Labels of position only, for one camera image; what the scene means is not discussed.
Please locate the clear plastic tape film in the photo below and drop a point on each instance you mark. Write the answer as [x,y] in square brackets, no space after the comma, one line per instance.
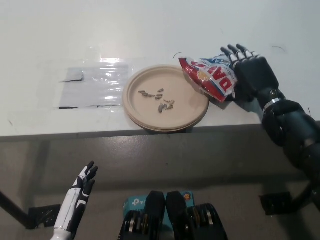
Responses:
[110,62]

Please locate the clear plastic sheet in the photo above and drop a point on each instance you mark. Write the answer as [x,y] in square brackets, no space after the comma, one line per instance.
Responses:
[82,95]

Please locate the red blue sunflower seed bag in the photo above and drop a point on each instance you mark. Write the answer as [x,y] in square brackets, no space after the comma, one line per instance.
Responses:
[210,82]

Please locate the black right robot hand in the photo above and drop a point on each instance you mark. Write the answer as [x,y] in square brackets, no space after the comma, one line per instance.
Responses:
[257,75]

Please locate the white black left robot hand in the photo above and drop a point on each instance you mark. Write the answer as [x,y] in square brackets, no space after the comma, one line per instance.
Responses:
[72,205]

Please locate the teal cardboard box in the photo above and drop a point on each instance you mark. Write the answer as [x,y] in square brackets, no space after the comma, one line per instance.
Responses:
[135,203]

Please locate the black floor tape patch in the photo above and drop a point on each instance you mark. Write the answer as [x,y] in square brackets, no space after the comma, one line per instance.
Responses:
[273,203]
[46,216]

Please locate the black table leg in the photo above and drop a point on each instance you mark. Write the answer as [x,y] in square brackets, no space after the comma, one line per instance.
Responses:
[13,211]

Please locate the beige paper plate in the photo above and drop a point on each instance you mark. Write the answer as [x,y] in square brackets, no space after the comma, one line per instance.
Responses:
[150,110]

